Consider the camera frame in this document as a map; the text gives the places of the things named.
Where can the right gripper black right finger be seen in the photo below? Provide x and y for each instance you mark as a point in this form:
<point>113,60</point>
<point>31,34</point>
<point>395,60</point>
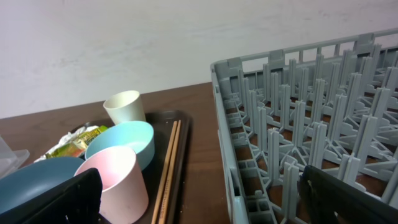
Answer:
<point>325,197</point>

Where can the dark brown serving tray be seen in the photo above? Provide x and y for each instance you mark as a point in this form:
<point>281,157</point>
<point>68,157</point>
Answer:
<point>162,123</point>

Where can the right wooden chopstick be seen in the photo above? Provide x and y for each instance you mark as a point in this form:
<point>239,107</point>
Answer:
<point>167,186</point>

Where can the pink cup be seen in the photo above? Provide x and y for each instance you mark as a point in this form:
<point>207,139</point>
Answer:
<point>124,197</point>

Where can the yellow green snack wrapper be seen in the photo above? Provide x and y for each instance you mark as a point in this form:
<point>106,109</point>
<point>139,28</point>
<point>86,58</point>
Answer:
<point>77,143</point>

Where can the dark blue plate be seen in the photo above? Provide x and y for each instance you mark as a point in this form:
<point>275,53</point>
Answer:
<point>35,179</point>

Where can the left wooden chopstick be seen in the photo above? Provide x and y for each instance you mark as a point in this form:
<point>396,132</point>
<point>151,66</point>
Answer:
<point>164,172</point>

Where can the light blue bowl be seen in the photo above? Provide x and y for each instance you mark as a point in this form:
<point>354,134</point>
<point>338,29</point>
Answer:
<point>138,135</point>

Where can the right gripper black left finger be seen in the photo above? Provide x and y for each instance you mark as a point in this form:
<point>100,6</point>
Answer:
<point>76,200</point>

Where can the wooden chopstick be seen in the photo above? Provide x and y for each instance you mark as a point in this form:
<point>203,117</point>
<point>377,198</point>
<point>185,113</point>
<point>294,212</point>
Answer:
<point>164,172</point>
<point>167,186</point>

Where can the clear plastic bin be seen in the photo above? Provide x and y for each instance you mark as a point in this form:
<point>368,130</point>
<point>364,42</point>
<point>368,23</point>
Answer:
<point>11,160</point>

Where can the cream white cup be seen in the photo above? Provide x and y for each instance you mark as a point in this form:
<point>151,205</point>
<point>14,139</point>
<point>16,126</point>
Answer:
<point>125,106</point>

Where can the grey dishwasher rack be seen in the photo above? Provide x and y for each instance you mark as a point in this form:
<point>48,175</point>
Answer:
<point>331,105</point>

